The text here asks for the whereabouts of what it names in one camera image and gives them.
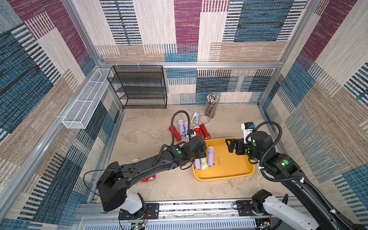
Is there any purple flashlight yellow rim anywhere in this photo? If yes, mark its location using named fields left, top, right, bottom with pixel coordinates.
left=208, top=146, right=215, bottom=167

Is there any red flashlight silver reflector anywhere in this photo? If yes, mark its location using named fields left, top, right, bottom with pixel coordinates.
left=200, top=124, right=211, bottom=140

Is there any mint green flashlight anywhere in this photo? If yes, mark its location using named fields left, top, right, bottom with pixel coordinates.
left=200, top=158, right=209, bottom=171

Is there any all red flashlight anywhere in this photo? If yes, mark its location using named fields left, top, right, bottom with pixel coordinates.
left=169, top=126, right=182, bottom=142

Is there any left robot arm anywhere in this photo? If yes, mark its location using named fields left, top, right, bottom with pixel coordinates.
left=96, top=136, right=207, bottom=212

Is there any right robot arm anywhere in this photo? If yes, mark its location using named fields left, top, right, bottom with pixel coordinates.
left=225, top=131, right=365, bottom=230

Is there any yellow plastic tray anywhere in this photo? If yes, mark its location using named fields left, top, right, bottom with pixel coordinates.
left=192, top=138, right=255, bottom=181

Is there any light blue stapler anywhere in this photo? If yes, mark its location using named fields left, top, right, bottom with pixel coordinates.
left=191, top=112, right=200, bottom=125

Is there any white tape roll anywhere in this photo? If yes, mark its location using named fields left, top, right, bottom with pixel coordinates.
left=199, top=115, right=210, bottom=124

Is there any black mesh shelf rack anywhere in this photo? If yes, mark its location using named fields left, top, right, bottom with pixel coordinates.
left=107, top=65, right=167, bottom=109

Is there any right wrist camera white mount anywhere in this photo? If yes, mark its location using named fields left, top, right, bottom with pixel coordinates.
left=241, top=122, right=255, bottom=144

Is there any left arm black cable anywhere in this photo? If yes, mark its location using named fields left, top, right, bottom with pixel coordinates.
left=171, top=110, right=192, bottom=146

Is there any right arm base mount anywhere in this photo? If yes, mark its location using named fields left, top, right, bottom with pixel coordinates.
left=232, top=200, right=273, bottom=217

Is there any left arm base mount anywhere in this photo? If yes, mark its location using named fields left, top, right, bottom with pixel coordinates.
left=118, top=203, right=160, bottom=220

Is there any white wire wall basket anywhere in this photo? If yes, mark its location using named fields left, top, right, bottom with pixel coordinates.
left=62, top=69, right=110, bottom=129

